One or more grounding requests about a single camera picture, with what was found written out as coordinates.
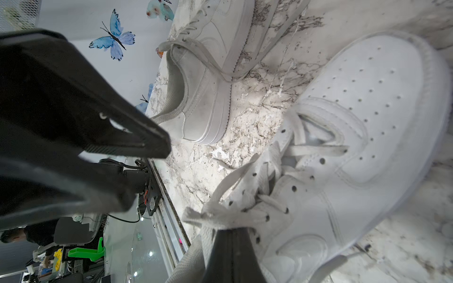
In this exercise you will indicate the white wire mesh basket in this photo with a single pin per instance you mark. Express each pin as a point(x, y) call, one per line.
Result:
point(19, 15)

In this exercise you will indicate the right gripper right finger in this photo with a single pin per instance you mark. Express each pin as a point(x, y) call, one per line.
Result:
point(245, 267)

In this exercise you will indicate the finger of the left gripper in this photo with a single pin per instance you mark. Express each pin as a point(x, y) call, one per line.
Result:
point(49, 89)
point(41, 181)

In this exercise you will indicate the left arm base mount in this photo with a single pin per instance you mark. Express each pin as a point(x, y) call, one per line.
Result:
point(140, 179)

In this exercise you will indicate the aluminium front rail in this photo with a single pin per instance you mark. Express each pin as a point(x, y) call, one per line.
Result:
point(172, 238)

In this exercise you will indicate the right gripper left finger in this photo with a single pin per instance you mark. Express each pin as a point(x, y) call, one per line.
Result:
point(220, 264)

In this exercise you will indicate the person behind the table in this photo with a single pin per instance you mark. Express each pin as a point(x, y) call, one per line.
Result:
point(41, 234)

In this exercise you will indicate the white sneaker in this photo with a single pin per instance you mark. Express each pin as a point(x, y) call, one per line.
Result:
point(201, 64)
point(349, 151)

